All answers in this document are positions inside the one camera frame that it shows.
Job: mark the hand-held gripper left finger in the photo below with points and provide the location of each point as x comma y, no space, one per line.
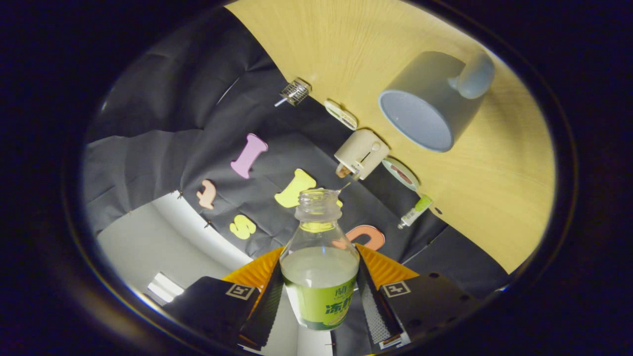
267,311

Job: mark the small white green bottle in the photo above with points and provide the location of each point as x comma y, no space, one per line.
418,207

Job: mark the cream toaster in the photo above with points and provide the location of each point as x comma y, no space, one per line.
361,148

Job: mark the wooden table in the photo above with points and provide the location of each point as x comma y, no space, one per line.
494,198

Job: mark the black backdrop cloth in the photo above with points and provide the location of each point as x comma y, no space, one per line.
173,123

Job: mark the clear gridded glass tumbler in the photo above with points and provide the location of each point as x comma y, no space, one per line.
296,91

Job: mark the green label juice bottle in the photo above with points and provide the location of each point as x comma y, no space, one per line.
319,272

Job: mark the pale green plate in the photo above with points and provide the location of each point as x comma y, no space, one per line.
410,184

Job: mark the brown toast slice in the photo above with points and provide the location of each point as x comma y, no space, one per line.
343,171

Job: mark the white straw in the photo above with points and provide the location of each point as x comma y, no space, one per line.
280,103

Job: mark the white divided tray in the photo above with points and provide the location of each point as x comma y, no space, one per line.
340,114

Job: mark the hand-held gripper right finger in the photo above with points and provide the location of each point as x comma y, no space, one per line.
376,316

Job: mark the light blue cup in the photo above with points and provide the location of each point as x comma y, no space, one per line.
435,79

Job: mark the brown food pieces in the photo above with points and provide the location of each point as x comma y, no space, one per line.
401,174

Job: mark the ceiling light panel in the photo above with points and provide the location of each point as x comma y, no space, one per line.
164,288

